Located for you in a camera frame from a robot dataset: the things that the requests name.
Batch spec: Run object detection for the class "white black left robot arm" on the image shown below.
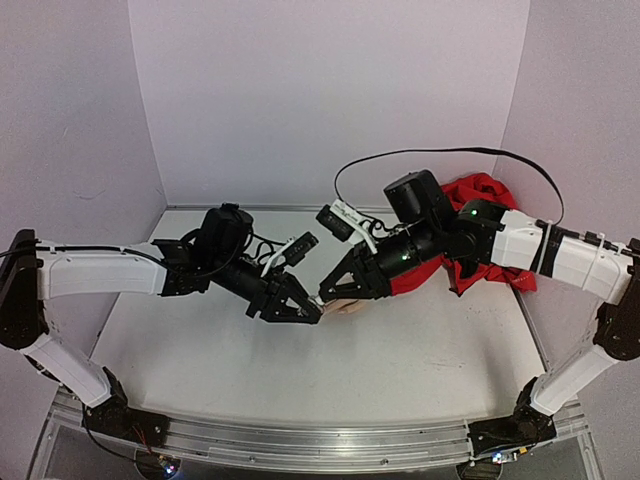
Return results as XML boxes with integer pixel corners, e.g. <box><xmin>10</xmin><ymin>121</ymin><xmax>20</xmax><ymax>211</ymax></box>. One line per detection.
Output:
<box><xmin>1</xmin><ymin>203</ymin><xmax>322</xmax><ymax>447</ymax></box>

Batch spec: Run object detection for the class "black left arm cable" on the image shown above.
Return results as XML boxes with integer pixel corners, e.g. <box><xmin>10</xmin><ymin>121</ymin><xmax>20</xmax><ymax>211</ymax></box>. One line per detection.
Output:
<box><xmin>0</xmin><ymin>244</ymin><xmax>201</xmax><ymax>281</ymax></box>

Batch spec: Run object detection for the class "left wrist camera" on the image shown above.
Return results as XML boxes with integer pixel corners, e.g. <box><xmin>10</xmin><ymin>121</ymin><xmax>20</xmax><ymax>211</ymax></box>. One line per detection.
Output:
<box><xmin>261</xmin><ymin>231</ymin><xmax>319</xmax><ymax>277</ymax></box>

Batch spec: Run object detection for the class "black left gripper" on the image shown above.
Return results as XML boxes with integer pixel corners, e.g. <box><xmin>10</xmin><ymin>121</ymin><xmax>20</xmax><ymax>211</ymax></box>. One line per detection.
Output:
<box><xmin>213</xmin><ymin>251</ymin><xmax>325</xmax><ymax>323</ymax></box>

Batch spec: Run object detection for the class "mannequin hand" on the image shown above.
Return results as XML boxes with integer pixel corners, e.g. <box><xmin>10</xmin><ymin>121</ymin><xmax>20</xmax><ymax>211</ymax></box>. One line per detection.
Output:
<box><xmin>322</xmin><ymin>299</ymin><xmax>368</xmax><ymax>316</ymax></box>

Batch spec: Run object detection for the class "red dress cloth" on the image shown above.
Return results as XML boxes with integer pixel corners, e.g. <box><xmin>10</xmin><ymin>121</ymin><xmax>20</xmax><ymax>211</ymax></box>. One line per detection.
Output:
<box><xmin>387</xmin><ymin>171</ymin><xmax>539</xmax><ymax>299</ymax></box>

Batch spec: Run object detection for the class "aluminium table edge rail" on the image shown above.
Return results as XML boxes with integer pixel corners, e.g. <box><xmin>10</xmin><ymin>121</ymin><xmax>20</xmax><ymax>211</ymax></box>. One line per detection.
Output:
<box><xmin>167</xmin><ymin>202</ymin><xmax>396</xmax><ymax>214</ymax></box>

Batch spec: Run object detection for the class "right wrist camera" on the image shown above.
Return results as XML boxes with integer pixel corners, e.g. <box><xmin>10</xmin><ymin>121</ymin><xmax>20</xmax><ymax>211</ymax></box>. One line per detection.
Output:
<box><xmin>316</xmin><ymin>199</ymin><xmax>377</xmax><ymax>254</ymax></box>

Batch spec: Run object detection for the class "aluminium front base frame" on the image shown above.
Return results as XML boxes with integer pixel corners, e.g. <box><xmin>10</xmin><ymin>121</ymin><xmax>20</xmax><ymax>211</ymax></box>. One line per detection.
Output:
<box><xmin>28</xmin><ymin>390</ymin><xmax>602</xmax><ymax>479</ymax></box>

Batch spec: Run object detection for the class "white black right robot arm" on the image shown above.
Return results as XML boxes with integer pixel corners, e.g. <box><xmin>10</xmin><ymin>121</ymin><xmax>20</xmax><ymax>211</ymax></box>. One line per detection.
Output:
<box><xmin>316</xmin><ymin>170</ymin><xmax>639</xmax><ymax>418</ymax></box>

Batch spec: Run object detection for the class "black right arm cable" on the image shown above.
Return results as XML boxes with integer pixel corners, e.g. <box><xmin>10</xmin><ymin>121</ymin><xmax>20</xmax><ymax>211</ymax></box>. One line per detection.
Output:
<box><xmin>333</xmin><ymin>145</ymin><xmax>565</xmax><ymax>226</ymax></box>

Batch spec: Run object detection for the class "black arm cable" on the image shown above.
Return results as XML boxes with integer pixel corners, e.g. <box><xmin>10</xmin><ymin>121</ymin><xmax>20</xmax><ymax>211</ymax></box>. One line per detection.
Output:
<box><xmin>0</xmin><ymin>244</ymin><xmax>201</xmax><ymax>281</ymax></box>
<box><xmin>333</xmin><ymin>145</ymin><xmax>565</xmax><ymax>226</ymax></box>

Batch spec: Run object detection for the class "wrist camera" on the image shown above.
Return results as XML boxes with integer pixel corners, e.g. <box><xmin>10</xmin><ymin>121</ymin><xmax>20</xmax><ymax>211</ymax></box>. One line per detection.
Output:
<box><xmin>316</xmin><ymin>199</ymin><xmax>377</xmax><ymax>254</ymax></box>
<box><xmin>261</xmin><ymin>231</ymin><xmax>319</xmax><ymax>277</ymax></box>

